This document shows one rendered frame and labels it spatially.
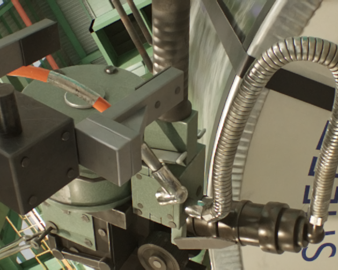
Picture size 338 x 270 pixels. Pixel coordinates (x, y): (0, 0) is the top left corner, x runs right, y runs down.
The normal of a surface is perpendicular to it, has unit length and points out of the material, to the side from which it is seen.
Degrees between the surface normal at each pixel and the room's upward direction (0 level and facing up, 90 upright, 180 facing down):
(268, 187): 90
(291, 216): 96
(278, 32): 89
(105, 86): 115
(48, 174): 129
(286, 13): 89
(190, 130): 137
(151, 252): 58
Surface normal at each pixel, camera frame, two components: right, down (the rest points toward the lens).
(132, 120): 0.00, -0.80
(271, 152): 0.04, 0.42
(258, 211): -0.32, -0.73
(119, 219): -0.47, 0.53
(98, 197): 0.23, 0.58
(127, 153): 0.79, 0.37
